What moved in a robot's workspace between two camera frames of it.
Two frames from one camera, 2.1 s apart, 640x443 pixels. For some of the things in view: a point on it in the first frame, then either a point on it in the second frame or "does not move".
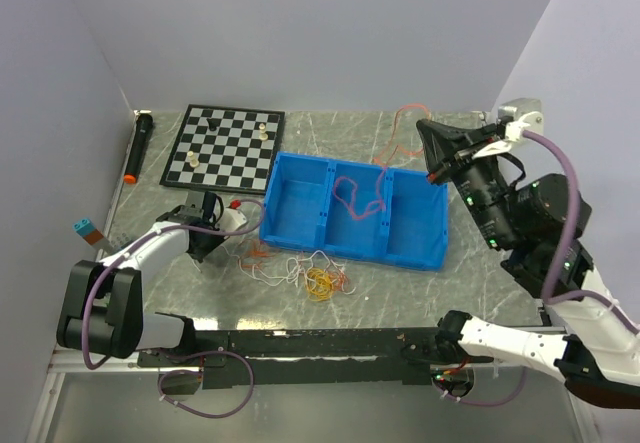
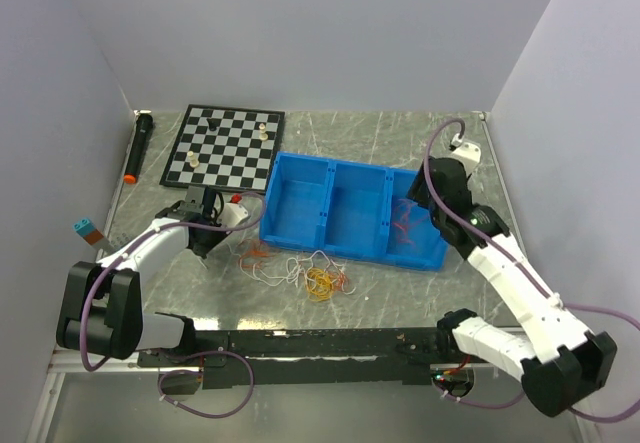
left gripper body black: x=201 y=249 does not move
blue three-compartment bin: x=339 y=207 does not move
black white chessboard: x=225 y=149 does not move
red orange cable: x=384 y=167 to x=403 y=238
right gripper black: x=440 y=143 to x=417 y=188
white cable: x=295 y=270 does not move
